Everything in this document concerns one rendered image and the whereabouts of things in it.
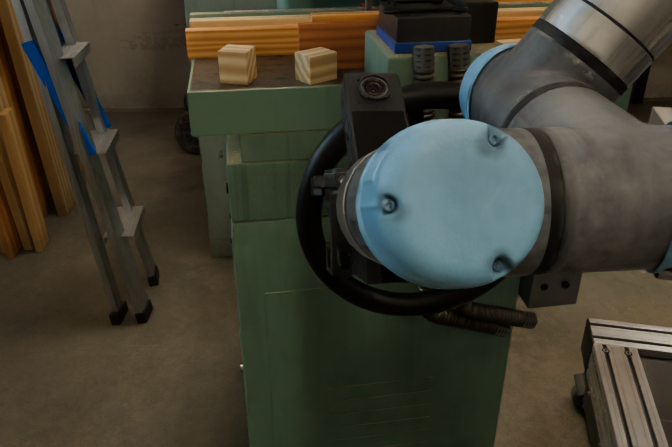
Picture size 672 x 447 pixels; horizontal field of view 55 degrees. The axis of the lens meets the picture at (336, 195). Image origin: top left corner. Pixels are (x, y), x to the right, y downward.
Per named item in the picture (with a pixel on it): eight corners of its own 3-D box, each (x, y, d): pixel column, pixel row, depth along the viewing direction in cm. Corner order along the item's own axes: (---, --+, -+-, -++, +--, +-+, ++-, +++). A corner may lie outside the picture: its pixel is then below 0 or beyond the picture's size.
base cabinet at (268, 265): (256, 553, 120) (226, 225, 88) (246, 348, 171) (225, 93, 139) (485, 520, 126) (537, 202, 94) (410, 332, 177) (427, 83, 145)
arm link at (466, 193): (574, 293, 27) (373, 302, 26) (486, 269, 38) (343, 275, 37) (566, 107, 27) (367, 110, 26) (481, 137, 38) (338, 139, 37)
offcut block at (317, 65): (321, 73, 86) (321, 46, 85) (337, 79, 84) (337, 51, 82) (295, 79, 84) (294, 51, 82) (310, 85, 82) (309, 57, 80)
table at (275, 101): (184, 168, 73) (178, 119, 71) (195, 87, 100) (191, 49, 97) (670, 138, 82) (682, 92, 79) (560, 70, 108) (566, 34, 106)
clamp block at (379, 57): (381, 133, 75) (384, 57, 71) (360, 96, 87) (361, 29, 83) (502, 126, 77) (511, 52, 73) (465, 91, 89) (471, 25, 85)
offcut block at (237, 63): (257, 77, 85) (255, 45, 83) (248, 85, 82) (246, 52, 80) (230, 75, 85) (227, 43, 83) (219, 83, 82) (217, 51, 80)
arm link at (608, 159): (661, 81, 39) (483, 83, 37) (800, 157, 29) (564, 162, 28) (630, 198, 42) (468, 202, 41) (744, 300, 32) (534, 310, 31)
